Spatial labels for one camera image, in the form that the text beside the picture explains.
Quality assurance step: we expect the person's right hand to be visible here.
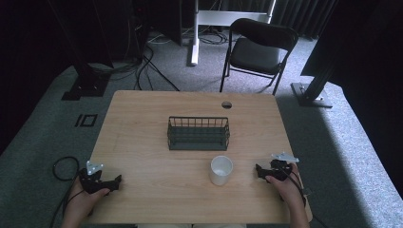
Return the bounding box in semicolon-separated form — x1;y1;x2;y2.
264;162;308;207

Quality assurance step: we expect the black stand with flat base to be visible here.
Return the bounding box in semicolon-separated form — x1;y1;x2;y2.
47;0;114;102

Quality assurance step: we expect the white desk frame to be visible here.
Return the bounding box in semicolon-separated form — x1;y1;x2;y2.
188;0;278;67

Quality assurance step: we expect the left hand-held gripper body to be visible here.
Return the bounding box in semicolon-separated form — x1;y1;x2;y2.
78;160;111;195

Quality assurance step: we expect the bundle of black floor cables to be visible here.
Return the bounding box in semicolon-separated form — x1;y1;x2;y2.
88;18;182;93

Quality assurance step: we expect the dark wire basket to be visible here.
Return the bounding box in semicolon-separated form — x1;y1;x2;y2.
166;115;231;152

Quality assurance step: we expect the person's left hand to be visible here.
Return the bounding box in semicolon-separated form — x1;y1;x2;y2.
62;180;111;228

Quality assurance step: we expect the white cup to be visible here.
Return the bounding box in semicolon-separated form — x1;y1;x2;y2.
208;155;234;187

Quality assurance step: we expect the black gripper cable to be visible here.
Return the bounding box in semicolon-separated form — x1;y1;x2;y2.
48;155;84;228
281;169;331;228

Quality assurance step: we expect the black folding chair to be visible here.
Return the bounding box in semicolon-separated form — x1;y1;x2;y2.
219;17;299;97

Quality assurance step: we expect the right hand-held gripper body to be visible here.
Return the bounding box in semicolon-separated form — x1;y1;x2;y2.
265;151;300;182

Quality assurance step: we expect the black stand with grey base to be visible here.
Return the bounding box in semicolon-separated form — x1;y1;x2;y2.
290;61;336;109

